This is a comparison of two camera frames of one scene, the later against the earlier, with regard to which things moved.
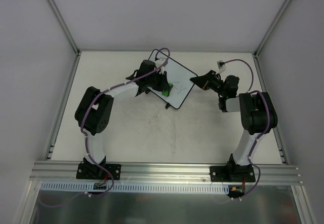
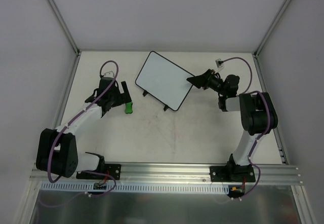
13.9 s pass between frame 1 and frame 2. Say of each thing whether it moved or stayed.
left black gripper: moved
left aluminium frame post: stayed
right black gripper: stayed
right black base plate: stayed
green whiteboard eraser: moved
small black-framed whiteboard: stayed
